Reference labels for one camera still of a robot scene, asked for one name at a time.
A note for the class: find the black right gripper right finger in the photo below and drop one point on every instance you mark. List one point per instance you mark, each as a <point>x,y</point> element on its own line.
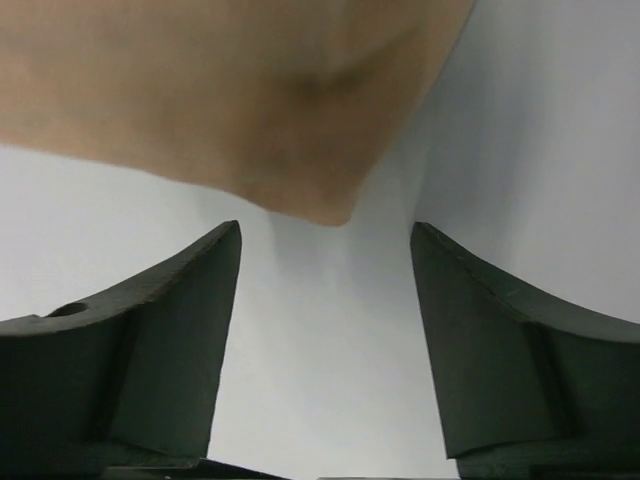
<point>528,386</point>

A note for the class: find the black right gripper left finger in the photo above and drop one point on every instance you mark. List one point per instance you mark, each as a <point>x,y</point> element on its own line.
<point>128,376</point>

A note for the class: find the beige t shirt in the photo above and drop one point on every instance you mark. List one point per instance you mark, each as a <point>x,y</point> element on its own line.
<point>286,104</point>

